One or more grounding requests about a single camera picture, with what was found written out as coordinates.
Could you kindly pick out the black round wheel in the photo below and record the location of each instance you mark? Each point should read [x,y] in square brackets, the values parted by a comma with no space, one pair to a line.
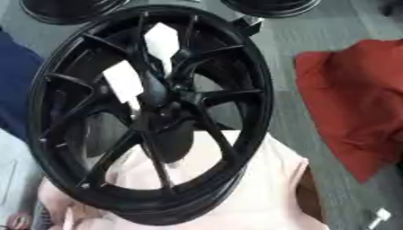
[68,12]
[273,7]

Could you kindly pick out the black spoked wheel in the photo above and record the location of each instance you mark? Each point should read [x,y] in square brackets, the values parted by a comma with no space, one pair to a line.
[68,99]

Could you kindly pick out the black stand block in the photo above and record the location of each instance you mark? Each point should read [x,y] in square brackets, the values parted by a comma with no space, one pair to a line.
[251,25]

